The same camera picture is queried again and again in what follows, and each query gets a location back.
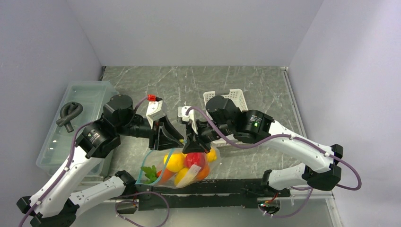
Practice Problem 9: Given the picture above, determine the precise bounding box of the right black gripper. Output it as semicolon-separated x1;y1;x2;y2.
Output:
183;117;234;154

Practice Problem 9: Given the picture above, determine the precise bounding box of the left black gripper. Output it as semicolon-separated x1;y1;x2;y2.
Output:
117;113;183;150

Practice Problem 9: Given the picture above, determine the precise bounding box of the red bell pepper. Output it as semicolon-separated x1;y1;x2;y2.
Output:
183;152;206;169

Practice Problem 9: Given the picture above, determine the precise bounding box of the yellow lemon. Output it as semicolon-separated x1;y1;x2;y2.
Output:
163;153;185;173
206;148;217;163
174;167;189;187

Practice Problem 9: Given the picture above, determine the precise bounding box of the yellow lemon front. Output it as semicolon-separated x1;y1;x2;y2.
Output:
174;167;189;187

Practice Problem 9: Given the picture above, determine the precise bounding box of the orange tangerine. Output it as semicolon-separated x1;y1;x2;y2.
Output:
195;165;210;181

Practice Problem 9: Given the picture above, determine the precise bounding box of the clear zip top bag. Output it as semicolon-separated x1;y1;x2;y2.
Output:
136;146;221;189

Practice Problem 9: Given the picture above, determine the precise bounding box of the orange carrot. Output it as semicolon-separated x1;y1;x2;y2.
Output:
157;169;175;183

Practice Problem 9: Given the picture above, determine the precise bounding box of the green leafy vegetable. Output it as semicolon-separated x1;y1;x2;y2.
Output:
141;165;158;184

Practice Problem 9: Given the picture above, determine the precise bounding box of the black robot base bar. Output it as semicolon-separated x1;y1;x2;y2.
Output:
123;178;290;211

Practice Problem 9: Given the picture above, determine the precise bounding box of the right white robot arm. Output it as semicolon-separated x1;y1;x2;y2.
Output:
177;96;343;196

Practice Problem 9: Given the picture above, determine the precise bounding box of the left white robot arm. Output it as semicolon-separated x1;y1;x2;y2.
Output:
17;95;184;227

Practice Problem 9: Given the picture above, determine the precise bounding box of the white plastic basket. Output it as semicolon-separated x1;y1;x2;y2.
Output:
203;89;248;144

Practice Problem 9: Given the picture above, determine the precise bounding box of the clear plastic storage box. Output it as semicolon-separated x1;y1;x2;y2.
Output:
36;81;118;176

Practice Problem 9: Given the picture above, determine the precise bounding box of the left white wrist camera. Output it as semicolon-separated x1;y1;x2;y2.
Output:
146;94;167;129

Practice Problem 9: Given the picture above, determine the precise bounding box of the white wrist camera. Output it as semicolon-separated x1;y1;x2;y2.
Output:
177;106;198;134
146;94;167;129

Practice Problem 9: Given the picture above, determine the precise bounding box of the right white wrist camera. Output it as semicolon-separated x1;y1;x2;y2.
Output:
177;106;198;134

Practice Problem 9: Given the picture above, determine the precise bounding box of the grey corrugated hose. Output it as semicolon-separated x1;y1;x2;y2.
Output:
56;102;84;133

